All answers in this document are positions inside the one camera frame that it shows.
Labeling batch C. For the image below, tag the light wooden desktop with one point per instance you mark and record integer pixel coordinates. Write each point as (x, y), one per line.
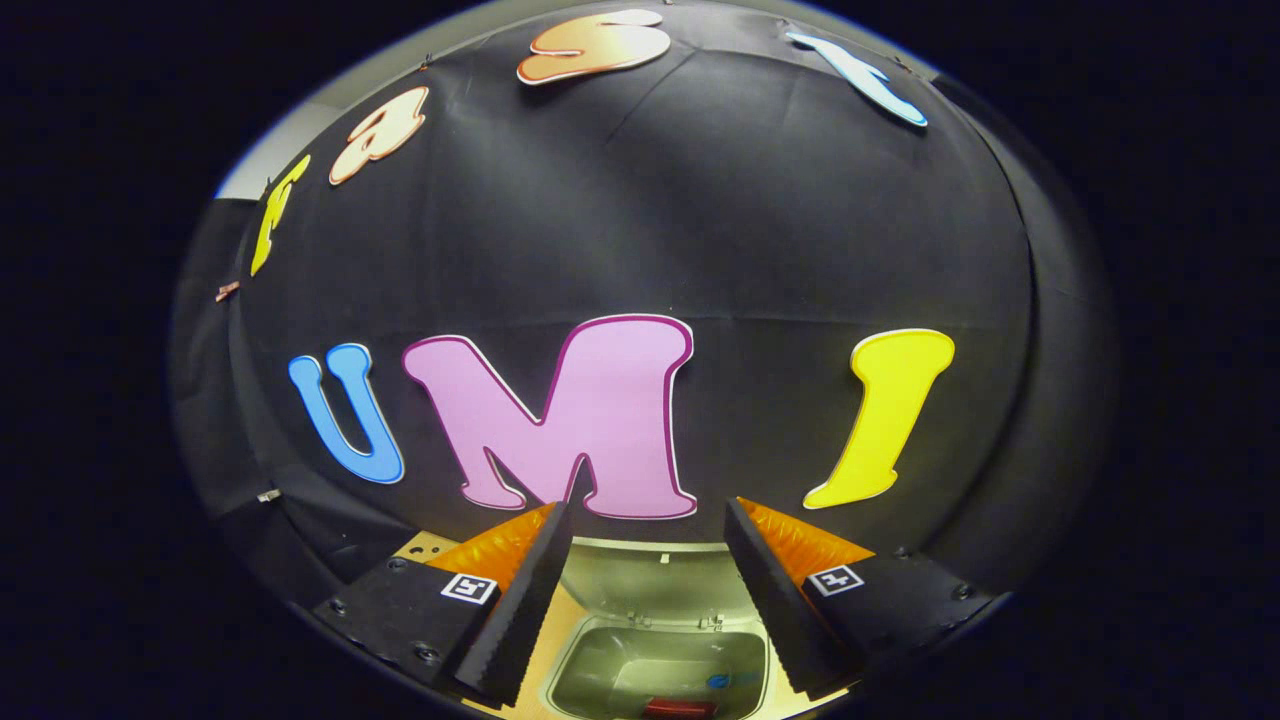
(440, 546)

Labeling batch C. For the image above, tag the pale green desktop garbage bin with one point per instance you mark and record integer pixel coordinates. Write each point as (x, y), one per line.
(650, 600)

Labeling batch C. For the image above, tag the blue paper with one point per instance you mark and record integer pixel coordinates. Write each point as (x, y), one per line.
(730, 682)

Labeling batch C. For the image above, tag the copper cloth clip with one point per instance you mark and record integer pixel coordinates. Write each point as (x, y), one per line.
(228, 291)

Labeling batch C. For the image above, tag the black backdrop cloth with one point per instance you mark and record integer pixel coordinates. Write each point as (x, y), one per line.
(700, 220)

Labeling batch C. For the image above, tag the red pop can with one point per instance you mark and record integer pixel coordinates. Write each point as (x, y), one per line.
(680, 708)

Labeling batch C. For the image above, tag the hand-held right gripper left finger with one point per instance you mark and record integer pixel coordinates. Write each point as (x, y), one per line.
(530, 590)

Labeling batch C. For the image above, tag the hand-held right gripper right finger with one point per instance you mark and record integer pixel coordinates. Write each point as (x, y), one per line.
(765, 590)

